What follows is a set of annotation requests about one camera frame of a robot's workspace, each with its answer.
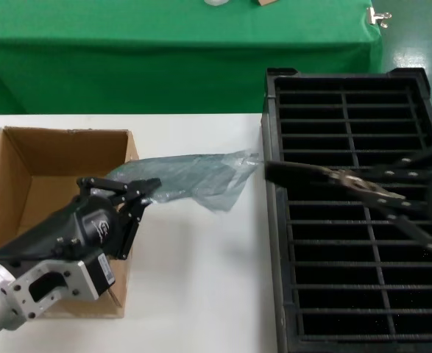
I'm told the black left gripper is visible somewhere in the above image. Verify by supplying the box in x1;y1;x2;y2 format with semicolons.
59;176;163;301

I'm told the translucent grey antistatic bag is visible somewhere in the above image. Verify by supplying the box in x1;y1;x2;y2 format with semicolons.
107;148;265;213

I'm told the black graphics card silver bracket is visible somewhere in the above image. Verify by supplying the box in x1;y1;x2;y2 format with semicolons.
264;160;408;210

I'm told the large open brown cardboard box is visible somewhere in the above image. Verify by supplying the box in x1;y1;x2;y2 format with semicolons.
0;126;143;319

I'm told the black slotted plastic container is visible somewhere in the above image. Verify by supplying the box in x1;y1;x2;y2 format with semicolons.
260;67;432;353

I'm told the green tablecloth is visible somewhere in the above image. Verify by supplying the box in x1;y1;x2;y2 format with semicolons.
0;0;384;115

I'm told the silver metal table clamp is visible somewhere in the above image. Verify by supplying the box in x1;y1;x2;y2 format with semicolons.
367;6;392;29

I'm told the left silver wrist bracket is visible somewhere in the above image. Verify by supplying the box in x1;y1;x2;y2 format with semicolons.
0;255;102;324

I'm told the left black camera shroud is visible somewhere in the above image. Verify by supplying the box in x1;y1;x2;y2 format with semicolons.
0;204;86;265

